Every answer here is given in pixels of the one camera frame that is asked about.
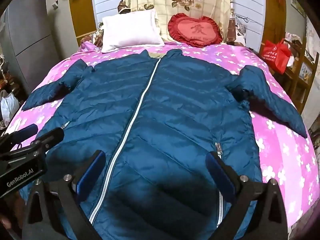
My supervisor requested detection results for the pink floral bedsheet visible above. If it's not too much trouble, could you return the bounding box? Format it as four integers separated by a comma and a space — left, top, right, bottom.
5, 41, 319, 240

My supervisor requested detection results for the red heart cushion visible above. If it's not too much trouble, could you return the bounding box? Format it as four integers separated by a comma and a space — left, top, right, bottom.
167, 12, 223, 48

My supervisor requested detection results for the white pillow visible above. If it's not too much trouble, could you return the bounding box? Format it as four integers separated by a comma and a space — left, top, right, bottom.
101, 9, 165, 53

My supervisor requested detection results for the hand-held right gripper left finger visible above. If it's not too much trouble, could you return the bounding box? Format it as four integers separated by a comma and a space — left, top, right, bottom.
25, 150, 107, 240

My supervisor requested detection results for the white hanging cloth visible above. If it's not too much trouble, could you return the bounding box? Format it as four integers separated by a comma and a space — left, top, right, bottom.
235, 15, 253, 47

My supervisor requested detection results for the grey refrigerator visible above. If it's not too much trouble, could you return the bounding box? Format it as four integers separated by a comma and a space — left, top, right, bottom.
0, 0, 79, 94

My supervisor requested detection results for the white and wooden headboard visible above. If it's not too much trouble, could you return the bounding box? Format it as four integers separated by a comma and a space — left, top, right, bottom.
69, 0, 287, 53

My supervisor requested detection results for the brown floral pillow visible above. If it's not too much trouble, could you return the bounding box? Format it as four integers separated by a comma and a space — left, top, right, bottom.
90, 21, 107, 48

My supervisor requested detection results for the dark blue puffer jacket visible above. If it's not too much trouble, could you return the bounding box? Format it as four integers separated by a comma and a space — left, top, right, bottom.
22, 49, 308, 240

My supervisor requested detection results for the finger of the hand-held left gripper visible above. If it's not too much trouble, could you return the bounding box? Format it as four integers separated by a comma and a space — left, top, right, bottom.
31, 127, 65, 153
0, 124, 39, 153

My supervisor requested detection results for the wooden chair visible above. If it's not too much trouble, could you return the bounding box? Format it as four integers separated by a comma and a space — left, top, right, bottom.
259, 37, 320, 113

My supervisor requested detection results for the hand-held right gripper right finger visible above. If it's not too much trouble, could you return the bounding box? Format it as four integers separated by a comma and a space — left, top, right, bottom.
205, 151, 288, 240

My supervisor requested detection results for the white plastic bag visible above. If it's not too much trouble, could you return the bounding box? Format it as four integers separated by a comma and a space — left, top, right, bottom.
0, 90, 20, 128

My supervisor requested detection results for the red shopping bag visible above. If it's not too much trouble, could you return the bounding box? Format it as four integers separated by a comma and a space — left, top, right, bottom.
261, 39, 292, 74

